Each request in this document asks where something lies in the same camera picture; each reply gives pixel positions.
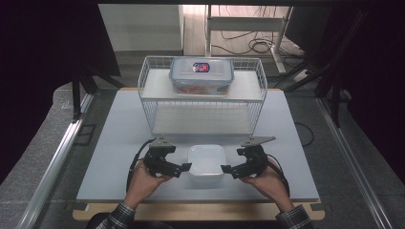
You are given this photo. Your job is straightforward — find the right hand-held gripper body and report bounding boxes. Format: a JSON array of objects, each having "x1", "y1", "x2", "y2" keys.
[{"x1": 236, "y1": 135, "x2": 277, "y2": 179}]

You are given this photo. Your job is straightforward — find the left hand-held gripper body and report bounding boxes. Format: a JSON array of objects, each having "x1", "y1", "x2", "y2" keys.
[{"x1": 142, "y1": 136, "x2": 177, "y2": 178}]

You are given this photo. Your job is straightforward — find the white square food container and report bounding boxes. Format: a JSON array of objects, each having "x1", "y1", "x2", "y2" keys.
[{"x1": 186, "y1": 143, "x2": 228, "y2": 186}]

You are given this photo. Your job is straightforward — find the white wire two-tier rack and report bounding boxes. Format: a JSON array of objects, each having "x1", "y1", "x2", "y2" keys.
[{"x1": 137, "y1": 55, "x2": 268, "y2": 137}]

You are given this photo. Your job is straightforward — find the clear rectangular lidded food container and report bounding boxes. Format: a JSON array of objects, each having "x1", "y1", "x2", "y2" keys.
[{"x1": 168, "y1": 55, "x2": 236, "y2": 96}]

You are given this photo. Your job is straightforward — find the person's left hand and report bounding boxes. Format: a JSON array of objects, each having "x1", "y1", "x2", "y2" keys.
[{"x1": 124, "y1": 159, "x2": 174, "y2": 210}]

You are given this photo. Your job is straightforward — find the person's right hand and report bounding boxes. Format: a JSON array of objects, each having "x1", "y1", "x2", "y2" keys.
[{"x1": 240, "y1": 165, "x2": 294, "y2": 213}]

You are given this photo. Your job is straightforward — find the white power strip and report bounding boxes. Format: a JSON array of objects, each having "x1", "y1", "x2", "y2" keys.
[{"x1": 292, "y1": 68, "x2": 310, "y2": 84}]

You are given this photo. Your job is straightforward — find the black metal stand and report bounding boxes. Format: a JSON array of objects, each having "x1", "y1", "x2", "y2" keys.
[
  {"x1": 282, "y1": 8, "x2": 373, "y2": 129},
  {"x1": 70, "y1": 61, "x2": 126, "y2": 124}
]

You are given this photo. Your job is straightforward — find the white cabinet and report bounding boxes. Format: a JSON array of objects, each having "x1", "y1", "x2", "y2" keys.
[{"x1": 97, "y1": 3, "x2": 185, "y2": 53}]

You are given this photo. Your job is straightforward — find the dark curtain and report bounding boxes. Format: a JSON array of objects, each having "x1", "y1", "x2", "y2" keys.
[
  {"x1": 285, "y1": 0, "x2": 405, "y2": 177},
  {"x1": 0, "y1": 0, "x2": 122, "y2": 186}
]

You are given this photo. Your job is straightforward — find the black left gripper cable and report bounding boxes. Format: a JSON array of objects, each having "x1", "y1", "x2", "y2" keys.
[{"x1": 125, "y1": 137, "x2": 158, "y2": 194}]

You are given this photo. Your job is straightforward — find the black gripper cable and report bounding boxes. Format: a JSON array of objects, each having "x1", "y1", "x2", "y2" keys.
[
  {"x1": 266, "y1": 154, "x2": 291, "y2": 198},
  {"x1": 125, "y1": 137, "x2": 158, "y2": 194}
]

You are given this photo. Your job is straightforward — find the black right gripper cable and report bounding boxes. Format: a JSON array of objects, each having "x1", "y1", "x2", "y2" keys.
[{"x1": 266, "y1": 154, "x2": 291, "y2": 198}]

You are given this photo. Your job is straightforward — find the black looped floor cable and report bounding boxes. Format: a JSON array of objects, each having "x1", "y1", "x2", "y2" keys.
[{"x1": 293, "y1": 121, "x2": 316, "y2": 148}]

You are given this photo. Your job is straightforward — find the aluminium floor rail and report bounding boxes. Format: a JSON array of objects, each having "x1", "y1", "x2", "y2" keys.
[
  {"x1": 315, "y1": 96, "x2": 395, "y2": 229},
  {"x1": 14, "y1": 93, "x2": 96, "y2": 229}
]

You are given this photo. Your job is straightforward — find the tangle of black floor cables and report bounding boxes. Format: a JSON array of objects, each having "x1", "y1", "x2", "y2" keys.
[{"x1": 211, "y1": 5, "x2": 305, "y2": 59}]

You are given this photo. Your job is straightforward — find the white metal desk frame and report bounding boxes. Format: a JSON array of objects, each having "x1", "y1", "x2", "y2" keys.
[{"x1": 204, "y1": 4, "x2": 294, "y2": 74}]

